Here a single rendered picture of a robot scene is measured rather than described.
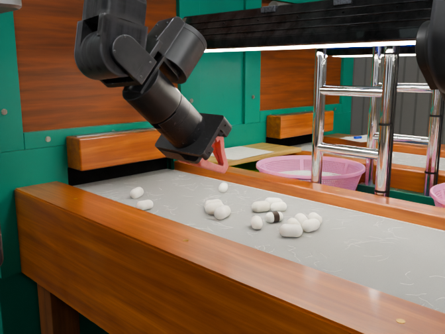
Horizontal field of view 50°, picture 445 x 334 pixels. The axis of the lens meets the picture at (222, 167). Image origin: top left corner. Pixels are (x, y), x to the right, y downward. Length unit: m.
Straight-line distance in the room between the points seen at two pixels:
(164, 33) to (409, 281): 0.44
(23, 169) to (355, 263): 0.69
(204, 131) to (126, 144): 0.48
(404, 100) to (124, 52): 2.12
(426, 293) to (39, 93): 0.82
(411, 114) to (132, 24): 2.11
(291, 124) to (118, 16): 1.03
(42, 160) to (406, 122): 1.91
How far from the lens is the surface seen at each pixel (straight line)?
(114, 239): 0.75
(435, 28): 0.30
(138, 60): 0.57
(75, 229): 0.85
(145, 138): 1.13
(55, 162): 1.09
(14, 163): 1.06
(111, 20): 0.57
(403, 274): 0.68
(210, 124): 0.64
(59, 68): 1.10
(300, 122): 1.57
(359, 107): 2.69
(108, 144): 1.08
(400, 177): 1.25
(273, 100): 1.57
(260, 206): 0.89
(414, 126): 2.56
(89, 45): 0.58
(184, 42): 0.63
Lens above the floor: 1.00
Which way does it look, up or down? 11 degrees down
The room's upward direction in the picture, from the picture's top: straight up
